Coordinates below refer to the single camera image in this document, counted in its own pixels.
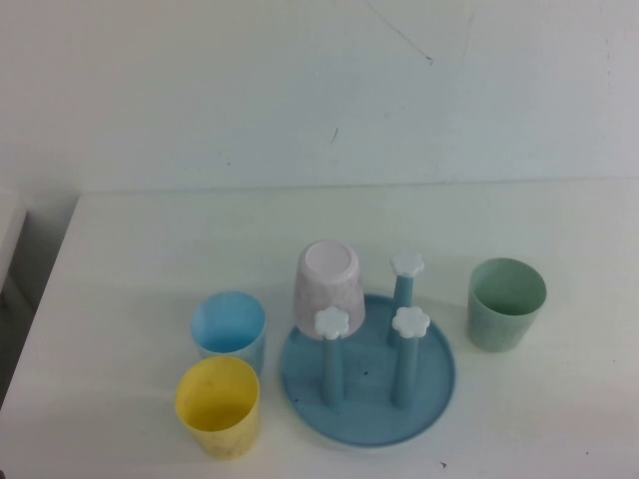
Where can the blue plastic cup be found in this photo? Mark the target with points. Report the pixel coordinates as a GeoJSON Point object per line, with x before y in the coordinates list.
{"type": "Point", "coordinates": [224, 319]}

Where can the pink plastic cup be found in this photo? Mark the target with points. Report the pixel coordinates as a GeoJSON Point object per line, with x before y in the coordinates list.
{"type": "Point", "coordinates": [324, 279]}

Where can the blue cup stand with pegs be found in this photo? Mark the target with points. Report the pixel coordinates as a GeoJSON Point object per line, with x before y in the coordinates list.
{"type": "Point", "coordinates": [429, 389]}

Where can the green plastic cup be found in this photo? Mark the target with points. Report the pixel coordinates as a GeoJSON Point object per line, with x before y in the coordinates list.
{"type": "Point", "coordinates": [499, 329]}

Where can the yellow plastic cup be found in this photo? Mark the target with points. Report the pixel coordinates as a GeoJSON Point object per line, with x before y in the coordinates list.
{"type": "Point", "coordinates": [214, 399]}

